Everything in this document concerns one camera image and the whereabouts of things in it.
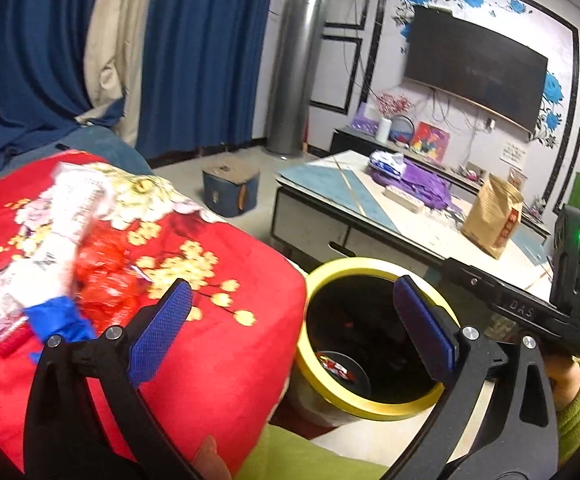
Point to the red floral blanket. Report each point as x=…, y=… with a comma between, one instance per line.
x=226, y=370

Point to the right hand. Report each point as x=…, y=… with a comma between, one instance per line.
x=564, y=376

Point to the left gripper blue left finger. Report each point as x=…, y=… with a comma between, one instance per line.
x=154, y=329

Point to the left hand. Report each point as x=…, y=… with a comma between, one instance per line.
x=208, y=462

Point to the blue plastic bag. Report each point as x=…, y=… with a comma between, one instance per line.
x=59, y=316

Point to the left dark blue curtain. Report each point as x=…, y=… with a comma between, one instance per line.
x=42, y=82

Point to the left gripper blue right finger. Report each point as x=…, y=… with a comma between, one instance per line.
x=430, y=328

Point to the green sleeve left forearm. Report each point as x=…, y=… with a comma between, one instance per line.
x=283, y=455

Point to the right dark blue curtain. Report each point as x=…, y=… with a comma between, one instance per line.
x=199, y=74

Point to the white vase red flowers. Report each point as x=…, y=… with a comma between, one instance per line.
x=390, y=105

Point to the black tv cabinet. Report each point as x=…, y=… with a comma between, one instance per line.
x=347, y=139

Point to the blue sofa cover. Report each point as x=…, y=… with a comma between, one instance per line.
x=95, y=140

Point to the black curved television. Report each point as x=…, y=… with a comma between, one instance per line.
x=477, y=65

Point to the beige curtain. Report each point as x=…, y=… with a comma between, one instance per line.
x=112, y=63

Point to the silver tower air conditioner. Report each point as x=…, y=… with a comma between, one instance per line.
x=297, y=52

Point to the dark blue curtain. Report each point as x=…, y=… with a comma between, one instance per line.
x=199, y=74
x=42, y=82

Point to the coffee table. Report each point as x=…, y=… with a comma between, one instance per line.
x=331, y=208

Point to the tissue pack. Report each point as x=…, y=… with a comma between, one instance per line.
x=391, y=164

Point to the yellow rimmed trash bin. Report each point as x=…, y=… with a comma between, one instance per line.
x=354, y=359

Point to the colourful painting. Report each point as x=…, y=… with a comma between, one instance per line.
x=430, y=141

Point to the red snack wrapper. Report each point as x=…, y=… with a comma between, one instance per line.
x=14, y=333

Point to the red plastic bag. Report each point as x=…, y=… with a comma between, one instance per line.
x=107, y=287

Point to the blue storage box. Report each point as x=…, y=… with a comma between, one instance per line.
x=230, y=186

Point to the purple tissue box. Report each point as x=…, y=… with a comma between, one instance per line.
x=366, y=119

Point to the white crumpled plastic bag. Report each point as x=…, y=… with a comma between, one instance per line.
x=46, y=275

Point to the white pencil case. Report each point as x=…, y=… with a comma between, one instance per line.
x=406, y=200

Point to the brown paper bag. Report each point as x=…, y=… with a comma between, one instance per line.
x=494, y=216

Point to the white printed plastic bag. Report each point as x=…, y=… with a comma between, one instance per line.
x=79, y=196

